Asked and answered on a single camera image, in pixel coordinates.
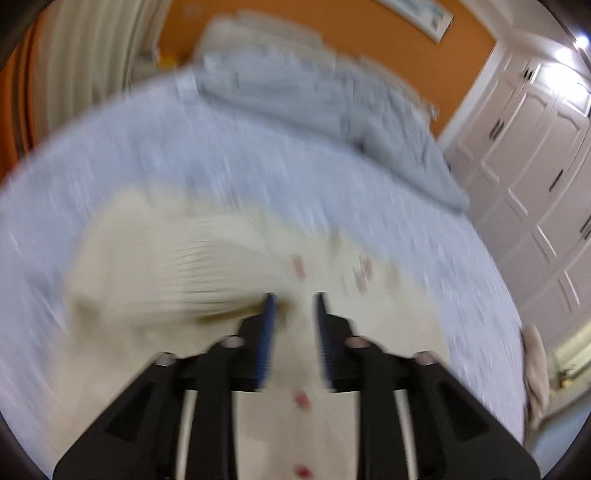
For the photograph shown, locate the framed wall picture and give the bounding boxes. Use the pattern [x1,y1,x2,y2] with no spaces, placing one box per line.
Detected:
[377,0,454,44]

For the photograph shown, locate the cream and orange curtains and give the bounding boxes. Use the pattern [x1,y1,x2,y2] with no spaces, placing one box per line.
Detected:
[1,1,172,175]

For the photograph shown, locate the butterfly print bed sheet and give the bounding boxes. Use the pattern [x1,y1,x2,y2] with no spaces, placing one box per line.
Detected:
[1,70,526,469]

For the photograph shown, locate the grey crumpled duvet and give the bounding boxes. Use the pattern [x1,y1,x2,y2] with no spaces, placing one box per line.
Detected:
[197,47,470,213]

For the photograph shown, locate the beige padded headboard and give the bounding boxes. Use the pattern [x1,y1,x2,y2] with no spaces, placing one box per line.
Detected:
[191,10,439,122]

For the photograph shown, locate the cream knit sweater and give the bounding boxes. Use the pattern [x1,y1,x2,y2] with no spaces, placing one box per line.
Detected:
[43,187,449,479]

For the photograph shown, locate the beige garment at bed edge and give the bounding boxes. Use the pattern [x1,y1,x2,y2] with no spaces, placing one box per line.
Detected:
[521,325,551,433]

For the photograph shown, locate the white wardrobe doors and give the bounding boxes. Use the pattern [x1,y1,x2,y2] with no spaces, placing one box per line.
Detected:
[448,51,590,349]

